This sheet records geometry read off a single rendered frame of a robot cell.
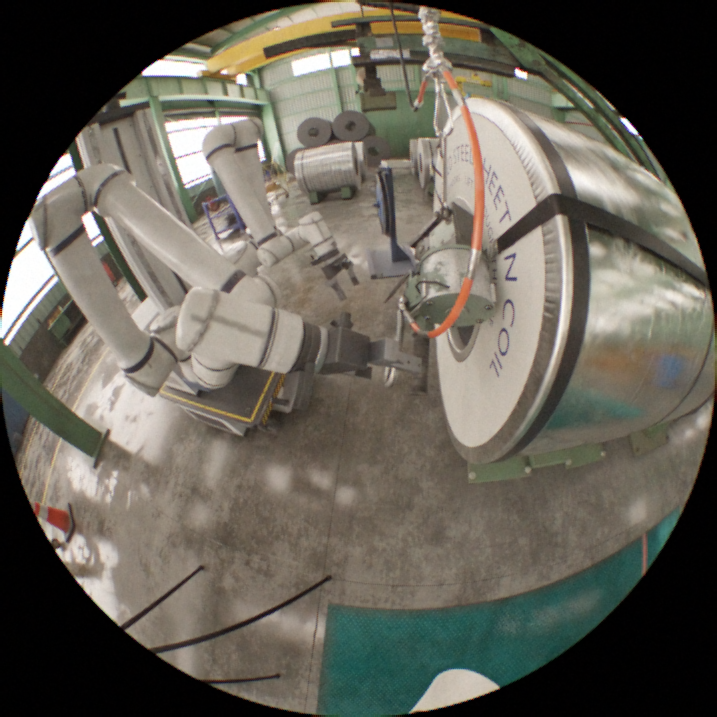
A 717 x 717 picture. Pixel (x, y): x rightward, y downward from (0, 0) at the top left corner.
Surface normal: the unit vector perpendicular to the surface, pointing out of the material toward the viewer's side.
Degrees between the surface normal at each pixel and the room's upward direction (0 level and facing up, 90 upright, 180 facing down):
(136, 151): 90
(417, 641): 0
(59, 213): 105
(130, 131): 90
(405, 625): 0
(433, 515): 0
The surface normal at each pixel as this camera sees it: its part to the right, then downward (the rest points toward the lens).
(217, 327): 0.49, 0.24
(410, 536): -0.13, -0.63
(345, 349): 0.57, -0.13
